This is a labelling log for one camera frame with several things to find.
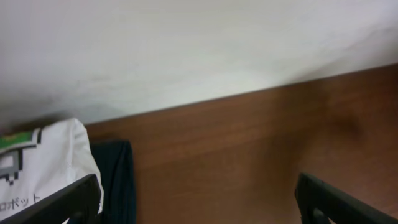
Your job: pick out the white t-shirt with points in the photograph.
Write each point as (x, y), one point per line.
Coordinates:
(36, 164)

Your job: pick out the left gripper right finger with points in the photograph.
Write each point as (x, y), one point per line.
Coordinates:
(320, 202)

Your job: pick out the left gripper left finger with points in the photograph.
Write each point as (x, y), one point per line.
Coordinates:
(78, 202)

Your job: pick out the dark folded clothes stack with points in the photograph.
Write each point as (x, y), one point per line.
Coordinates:
(112, 162)

